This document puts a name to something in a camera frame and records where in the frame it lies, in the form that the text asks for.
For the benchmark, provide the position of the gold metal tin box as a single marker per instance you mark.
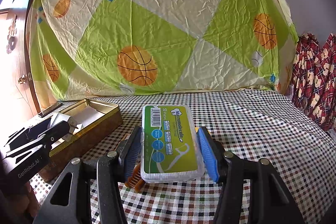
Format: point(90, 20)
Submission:
point(95, 119)

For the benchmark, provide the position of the small white rectangular block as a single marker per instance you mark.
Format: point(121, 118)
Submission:
point(66, 125)

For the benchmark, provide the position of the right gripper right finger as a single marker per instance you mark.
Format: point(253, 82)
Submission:
point(224, 168)

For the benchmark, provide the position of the red bear pattern cloth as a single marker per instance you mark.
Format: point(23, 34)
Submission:
point(312, 83)

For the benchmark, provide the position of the brown comb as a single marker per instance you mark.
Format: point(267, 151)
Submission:
point(135, 181)

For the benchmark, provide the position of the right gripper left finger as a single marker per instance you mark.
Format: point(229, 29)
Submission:
point(112, 169)

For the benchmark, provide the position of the brass door handle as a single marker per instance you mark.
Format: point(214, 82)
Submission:
point(24, 79)

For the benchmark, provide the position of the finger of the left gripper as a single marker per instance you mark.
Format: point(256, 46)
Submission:
point(46, 139)
point(26, 135)

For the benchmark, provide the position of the basketball pattern bed sheet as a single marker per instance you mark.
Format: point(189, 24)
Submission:
point(88, 48)

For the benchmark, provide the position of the dark metal harmonica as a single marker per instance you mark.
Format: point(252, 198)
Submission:
point(50, 109)

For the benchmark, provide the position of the checkered tablecloth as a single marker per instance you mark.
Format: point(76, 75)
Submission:
point(289, 165)

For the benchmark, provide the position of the green dental floss box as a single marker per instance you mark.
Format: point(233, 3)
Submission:
point(170, 149)

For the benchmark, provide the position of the brown wooden door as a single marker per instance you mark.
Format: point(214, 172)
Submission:
point(28, 105)

